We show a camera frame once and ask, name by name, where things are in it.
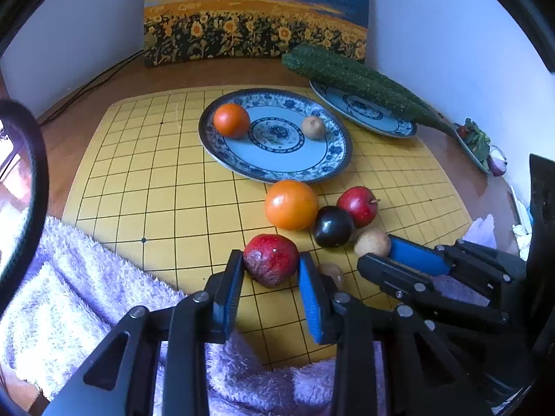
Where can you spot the dish of green vegetables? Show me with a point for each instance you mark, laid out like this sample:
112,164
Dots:
476,143

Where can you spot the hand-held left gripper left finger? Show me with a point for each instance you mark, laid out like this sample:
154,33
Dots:
229,297

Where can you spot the lilac fluffy towel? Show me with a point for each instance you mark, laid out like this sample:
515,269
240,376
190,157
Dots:
78,294

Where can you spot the sunflower field painting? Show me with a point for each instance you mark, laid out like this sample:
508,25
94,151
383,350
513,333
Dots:
256,17

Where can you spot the large blue patterned plate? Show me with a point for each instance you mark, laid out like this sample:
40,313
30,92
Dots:
277,156

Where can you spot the dark purple plum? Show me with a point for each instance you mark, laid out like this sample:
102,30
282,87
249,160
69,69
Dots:
333,227

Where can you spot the lilac cloth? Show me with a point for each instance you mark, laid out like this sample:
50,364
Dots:
481,230

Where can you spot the purple onion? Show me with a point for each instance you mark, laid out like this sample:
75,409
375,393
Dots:
497,162

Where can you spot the small orange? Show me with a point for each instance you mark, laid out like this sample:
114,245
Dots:
231,120

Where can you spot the small brown kiwi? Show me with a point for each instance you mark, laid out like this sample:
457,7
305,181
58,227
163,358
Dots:
314,127

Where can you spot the yellow grid board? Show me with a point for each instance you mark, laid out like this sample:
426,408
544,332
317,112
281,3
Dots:
151,173

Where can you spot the red apple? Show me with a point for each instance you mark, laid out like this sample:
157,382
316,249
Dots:
357,206

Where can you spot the black round frame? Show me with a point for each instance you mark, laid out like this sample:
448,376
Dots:
37,190

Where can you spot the large orange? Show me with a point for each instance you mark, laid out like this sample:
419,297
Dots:
291,204

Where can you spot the white crumpled cloth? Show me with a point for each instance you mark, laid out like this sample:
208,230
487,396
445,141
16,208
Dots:
521,234

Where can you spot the wrinkled dark red fruit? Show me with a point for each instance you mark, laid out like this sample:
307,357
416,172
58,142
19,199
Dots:
271,260

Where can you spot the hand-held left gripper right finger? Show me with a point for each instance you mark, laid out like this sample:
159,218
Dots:
310,301

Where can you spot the beige round fruit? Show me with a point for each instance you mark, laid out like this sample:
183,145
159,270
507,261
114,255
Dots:
372,242

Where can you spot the small blue patterned plate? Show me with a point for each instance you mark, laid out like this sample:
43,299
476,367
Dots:
368,110

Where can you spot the brown round fruit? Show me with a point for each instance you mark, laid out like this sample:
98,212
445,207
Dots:
333,274

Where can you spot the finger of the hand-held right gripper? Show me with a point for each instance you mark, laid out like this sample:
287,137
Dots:
390,275
416,253

